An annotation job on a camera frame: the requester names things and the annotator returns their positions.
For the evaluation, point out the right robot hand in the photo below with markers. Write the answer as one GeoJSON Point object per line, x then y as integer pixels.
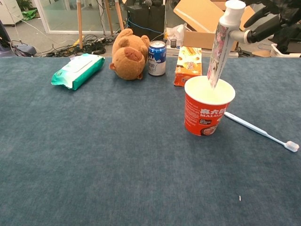
{"type": "Point", "coordinates": [270, 23]}

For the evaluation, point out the white toothpaste tube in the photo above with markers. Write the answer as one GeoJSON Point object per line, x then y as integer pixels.
{"type": "Point", "coordinates": [221, 47]}

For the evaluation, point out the light blue toothbrush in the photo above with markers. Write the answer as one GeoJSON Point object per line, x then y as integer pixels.
{"type": "Point", "coordinates": [249, 127]}

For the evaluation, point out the red paper noodle cup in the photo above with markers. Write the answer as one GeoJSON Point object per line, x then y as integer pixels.
{"type": "Point", "coordinates": [204, 117]}

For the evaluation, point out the open cardboard box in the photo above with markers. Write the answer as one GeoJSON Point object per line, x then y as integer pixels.
{"type": "Point", "coordinates": [200, 14]}

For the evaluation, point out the orange biscuit box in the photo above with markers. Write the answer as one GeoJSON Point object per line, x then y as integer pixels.
{"type": "Point", "coordinates": [189, 63]}

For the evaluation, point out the black cloth cover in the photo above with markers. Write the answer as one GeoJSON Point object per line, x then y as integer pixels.
{"type": "Point", "coordinates": [290, 40]}

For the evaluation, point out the flat cardboard piece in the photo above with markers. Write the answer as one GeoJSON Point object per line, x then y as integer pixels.
{"type": "Point", "coordinates": [261, 53]}

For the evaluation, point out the white plastic crate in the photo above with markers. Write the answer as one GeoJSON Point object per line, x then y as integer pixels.
{"type": "Point", "coordinates": [282, 53]}

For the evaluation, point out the black stand base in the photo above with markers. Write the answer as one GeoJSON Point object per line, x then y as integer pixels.
{"type": "Point", "coordinates": [244, 53]}

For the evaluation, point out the aluminium profile rails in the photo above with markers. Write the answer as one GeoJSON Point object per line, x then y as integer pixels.
{"type": "Point", "coordinates": [230, 54]}

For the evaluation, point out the white plastic bag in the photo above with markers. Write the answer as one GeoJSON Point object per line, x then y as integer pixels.
{"type": "Point", "coordinates": [175, 31]}

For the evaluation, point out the black mesh pen cup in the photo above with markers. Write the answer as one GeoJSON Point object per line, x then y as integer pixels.
{"type": "Point", "coordinates": [173, 43]}

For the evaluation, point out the blue white drink can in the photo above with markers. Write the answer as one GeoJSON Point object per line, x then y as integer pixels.
{"type": "Point", "coordinates": [157, 56]}

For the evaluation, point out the black cabinet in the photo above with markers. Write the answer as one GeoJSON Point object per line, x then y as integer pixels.
{"type": "Point", "coordinates": [145, 18]}

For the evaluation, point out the brown plush capybara toy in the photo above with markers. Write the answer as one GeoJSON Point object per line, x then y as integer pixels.
{"type": "Point", "coordinates": [127, 56]}

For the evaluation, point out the wooden easel leg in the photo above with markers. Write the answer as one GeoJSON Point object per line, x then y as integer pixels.
{"type": "Point", "coordinates": [109, 16]}
{"type": "Point", "coordinates": [119, 14]}
{"type": "Point", "coordinates": [80, 23]}

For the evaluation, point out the green wet wipes pack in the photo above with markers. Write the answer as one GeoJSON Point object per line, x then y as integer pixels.
{"type": "Point", "coordinates": [77, 70]}

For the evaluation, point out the blue table cloth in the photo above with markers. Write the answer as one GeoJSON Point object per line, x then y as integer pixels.
{"type": "Point", "coordinates": [141, 176]}

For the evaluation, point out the green bag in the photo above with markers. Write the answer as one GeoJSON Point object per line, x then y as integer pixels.
{"type": "Point", "coordinates": [29, 14]}

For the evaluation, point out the dark blue seat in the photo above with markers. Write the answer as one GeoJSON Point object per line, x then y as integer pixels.
{"type": "Point", "coordinates": [26, 50]}

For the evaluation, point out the green potted plant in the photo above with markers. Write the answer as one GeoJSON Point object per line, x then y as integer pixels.
{"type": "Point", "coordinates": [24, 4]}

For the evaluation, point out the white cabinet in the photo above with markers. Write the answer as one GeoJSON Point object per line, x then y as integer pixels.
{"type": "Point", "coordinates": [9, 11]}

